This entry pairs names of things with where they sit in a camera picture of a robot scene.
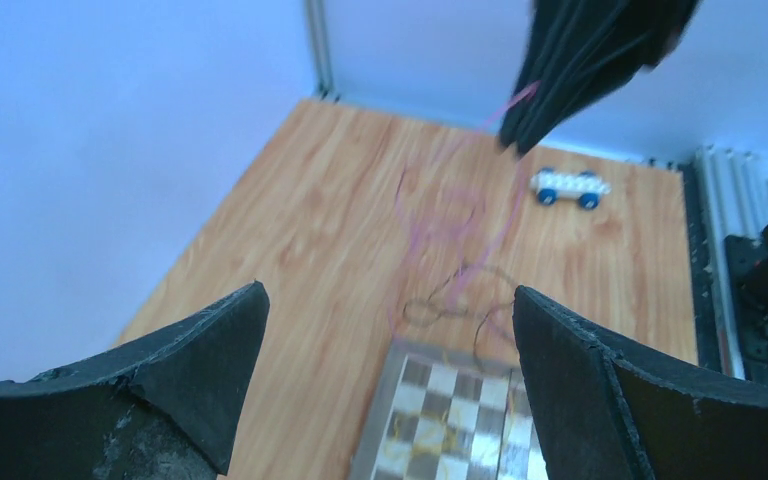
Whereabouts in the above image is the white blue toy car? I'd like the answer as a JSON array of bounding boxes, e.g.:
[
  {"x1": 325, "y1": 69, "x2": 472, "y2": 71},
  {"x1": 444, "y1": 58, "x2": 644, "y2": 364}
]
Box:
[{"x1": 529, "y1": 167, "x2": 612, "y2": 210}]

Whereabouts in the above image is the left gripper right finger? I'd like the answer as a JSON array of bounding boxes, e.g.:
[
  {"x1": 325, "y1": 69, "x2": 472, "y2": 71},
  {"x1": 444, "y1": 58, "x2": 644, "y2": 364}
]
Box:
[{"x1": 512, "y1": 286, "x2": 768, "y2": 479}]

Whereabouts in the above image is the pink cable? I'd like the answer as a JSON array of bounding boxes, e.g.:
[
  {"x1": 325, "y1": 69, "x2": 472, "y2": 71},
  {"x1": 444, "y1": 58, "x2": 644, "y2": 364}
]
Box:
[{"x1": 387, "y1": 80, "x2": 541, "y2": 336}]

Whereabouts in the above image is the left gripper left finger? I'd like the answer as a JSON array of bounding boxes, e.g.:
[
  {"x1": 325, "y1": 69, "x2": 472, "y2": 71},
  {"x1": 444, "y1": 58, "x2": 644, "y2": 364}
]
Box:
[{"x1": 0, "y1": 281, "x2": 270, "y2": 479}]

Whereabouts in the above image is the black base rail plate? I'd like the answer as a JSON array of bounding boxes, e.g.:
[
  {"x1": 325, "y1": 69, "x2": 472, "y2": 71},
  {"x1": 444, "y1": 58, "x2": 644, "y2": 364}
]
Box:
[{"x1": 678, "y1": 148, "x2": 768, "y2": 389}]

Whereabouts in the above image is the wooden chessboard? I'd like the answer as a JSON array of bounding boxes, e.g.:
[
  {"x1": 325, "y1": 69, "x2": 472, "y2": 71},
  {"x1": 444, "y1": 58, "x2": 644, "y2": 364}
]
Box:
[{"x1": 348, "y1": 341, "x2": 548, "y2": 480}]

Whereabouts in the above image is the aluminium frame post right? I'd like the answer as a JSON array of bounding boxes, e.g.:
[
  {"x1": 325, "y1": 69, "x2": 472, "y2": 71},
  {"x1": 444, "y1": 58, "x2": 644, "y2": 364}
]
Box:
[{"x1": 304, "y1": 0, "x2": 340, "y2": 103}]

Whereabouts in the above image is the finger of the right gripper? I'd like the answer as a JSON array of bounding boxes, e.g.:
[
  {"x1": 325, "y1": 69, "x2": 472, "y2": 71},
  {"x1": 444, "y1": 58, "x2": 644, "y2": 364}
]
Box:
[{"x1": 497, "y1": 0, "x2": 699, "y2": 155}]

